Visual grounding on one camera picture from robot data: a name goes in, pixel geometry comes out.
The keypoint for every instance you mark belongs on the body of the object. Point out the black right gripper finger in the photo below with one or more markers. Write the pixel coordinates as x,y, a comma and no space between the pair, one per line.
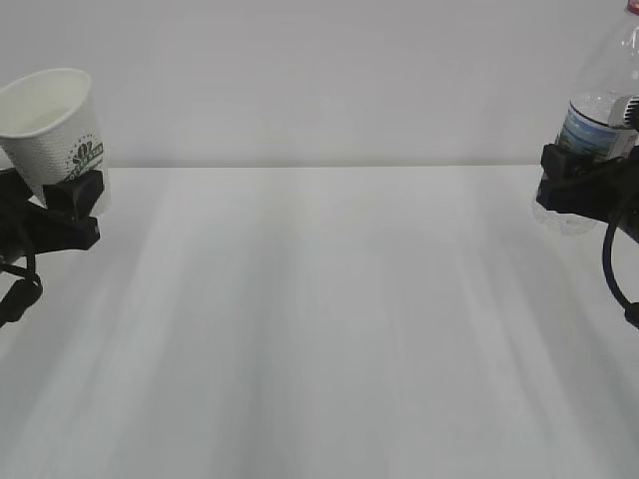
580,186

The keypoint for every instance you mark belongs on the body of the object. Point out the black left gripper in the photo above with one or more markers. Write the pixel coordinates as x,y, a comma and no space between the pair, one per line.
66,224

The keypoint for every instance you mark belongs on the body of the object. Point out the clear plastic water bottle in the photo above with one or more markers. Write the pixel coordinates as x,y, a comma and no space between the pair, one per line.
609,72

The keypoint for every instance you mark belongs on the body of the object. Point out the white paper cup green logo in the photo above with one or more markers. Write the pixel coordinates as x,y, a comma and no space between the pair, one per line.
50,132

